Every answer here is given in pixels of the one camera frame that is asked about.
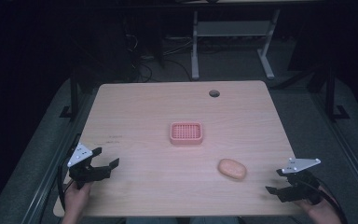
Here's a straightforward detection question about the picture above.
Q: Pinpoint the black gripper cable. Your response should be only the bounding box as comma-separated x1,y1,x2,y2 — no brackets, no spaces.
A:
56,133,82,213
306,177,350,224

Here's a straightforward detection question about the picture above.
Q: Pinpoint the pink soap dish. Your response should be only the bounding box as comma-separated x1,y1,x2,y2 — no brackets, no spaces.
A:
169,121,204,146

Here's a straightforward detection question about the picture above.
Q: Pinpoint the grey metal rail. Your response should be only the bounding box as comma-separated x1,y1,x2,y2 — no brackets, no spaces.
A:
310,92,358,204
21,90,99,224

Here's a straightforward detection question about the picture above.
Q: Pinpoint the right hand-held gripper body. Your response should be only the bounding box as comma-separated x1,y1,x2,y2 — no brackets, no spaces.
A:
281,157,324,206

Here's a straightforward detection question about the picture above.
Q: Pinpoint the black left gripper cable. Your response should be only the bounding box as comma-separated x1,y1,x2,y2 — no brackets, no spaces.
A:
56,133,82,213

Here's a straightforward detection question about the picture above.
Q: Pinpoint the floor cables bundle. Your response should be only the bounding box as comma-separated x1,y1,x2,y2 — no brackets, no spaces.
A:
122,29,194,82

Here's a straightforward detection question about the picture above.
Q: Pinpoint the person's right hand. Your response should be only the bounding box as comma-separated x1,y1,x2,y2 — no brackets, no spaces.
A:
294,186,337,217

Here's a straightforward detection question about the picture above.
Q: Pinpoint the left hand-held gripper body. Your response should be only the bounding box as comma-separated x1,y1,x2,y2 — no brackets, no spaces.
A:
66,142,112,190

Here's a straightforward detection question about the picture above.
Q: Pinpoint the black metal stand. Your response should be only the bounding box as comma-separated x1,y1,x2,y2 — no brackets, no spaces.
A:
322,60,351,123
59,66,82,119

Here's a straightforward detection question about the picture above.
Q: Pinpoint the person's left hand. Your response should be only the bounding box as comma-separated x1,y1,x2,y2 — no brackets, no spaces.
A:
62,181,93,217

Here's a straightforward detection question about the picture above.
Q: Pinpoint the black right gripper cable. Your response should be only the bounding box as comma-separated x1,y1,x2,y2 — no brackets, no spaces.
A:
306,177,350,224

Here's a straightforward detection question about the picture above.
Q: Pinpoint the white metal desk frame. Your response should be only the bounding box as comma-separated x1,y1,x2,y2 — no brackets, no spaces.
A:
190,8,282,81

